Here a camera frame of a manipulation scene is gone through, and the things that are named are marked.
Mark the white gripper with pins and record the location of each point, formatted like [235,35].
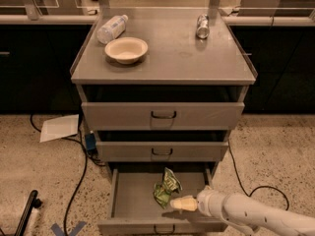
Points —
[206,200]

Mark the green jalapeno chip bag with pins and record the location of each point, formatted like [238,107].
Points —
[163,190]

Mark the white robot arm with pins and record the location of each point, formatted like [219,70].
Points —
[245,214]

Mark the grey bottom drawer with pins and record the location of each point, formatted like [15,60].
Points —
[133,209]

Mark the grey drawer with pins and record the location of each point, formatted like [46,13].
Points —
[161,151]
[133,209]
[162,115]

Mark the grey middle drawer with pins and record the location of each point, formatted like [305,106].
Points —
[161,151]

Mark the grey drawer cabinet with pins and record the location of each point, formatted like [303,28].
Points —
[178,67]

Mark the grey top drawer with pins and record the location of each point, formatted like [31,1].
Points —
[162,115]

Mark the long dark background counter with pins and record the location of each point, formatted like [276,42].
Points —
[35,64]

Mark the blue power adapter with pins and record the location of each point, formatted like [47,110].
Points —
[90,142]

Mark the black bar object bottom left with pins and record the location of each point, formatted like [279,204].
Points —
[33,202]

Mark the white paper sheet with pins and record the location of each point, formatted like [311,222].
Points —
[61,127]

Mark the white paper bowl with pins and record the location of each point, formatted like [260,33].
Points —
[126,50]

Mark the silver soda can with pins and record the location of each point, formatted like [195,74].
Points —
[202,29]

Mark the clear plastic water bottle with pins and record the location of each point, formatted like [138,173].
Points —
[112,29]

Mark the background table right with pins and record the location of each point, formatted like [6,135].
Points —
[276,8]

